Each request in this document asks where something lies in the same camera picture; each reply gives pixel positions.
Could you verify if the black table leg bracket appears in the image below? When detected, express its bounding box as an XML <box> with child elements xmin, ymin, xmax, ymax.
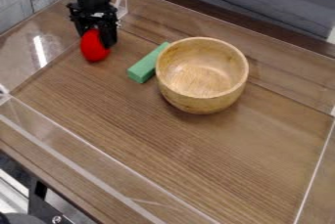
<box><xmin>28</xmin><ymin>179</ymin><xmax>75</xmax><ymax>224</ymax></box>

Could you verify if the green rectangular block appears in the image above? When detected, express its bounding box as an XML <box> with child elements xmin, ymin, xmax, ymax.
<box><xmin>128</xmin><ymin>42</ymin><xmax>169</xmax><ymax>83</ymax></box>

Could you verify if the red toy strawberry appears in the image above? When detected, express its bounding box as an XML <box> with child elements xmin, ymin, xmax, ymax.
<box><xmin>81</xmin><ymin>28</ymin><xmax>110</xmax><ymax>62</ymax></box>

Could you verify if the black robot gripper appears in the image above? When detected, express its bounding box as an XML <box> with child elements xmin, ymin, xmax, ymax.
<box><xmin>67</xmin><ymin>0</ymin><xmax>118</xmax><ymax>49</ymax></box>

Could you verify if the wooden bowl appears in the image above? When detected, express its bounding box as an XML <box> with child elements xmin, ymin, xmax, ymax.
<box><xmin>156</xmin><ymin>37</ymin><xmax>251</xmax><ymax>114</ymax></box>

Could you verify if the clear acrylic tray wall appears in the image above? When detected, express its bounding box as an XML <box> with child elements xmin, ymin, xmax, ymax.
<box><xmin>0</xmin><ymin>0</ymin><xmax>335</xmax><ymax>224</ymax></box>

